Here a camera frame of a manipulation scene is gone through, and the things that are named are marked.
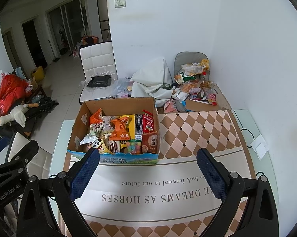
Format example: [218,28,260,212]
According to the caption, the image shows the white goose plush toy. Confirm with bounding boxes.
[0,103,39,128]

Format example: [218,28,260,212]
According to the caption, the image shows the black bag on chair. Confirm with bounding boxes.
[87,75,112,88]

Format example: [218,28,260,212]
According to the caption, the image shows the brown cardboard box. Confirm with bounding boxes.
[67,97,160,164]

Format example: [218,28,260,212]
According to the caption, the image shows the white yellow snack bag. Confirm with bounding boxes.
[101,116,120,134]

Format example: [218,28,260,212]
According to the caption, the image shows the red plastic bag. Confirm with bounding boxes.
[0,74,31,117]

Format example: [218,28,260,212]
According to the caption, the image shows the brown snack bag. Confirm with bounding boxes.
[142,132,158,153]

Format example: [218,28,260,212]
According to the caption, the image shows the small orange snack bag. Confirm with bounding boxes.
[89,108,103,125]

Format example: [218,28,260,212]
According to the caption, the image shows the yellow black snack bag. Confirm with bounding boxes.
[120,114,143,141]

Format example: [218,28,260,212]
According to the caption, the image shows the white panda snack bag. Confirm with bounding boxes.
[79,122,104,148]

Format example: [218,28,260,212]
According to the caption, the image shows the yellow bucket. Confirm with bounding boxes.
[31,66,45,82]

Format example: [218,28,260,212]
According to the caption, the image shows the red green snack pack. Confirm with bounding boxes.
[142,110,154,134]

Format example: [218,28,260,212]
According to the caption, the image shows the colourful candy bag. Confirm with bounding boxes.
[126,140,142,155]

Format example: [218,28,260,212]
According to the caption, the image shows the white padded chair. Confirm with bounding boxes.
[79,42,118,104]

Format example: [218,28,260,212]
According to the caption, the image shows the wall light switch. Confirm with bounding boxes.
[114,0,126,9]

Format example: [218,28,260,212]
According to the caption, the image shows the white paper note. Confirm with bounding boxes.
[250,134,269,160]

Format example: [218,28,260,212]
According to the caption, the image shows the grey chair with snacks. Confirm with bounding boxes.
[174,51,210,85]

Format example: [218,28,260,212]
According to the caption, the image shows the white tote bag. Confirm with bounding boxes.
[131,57,174,107]

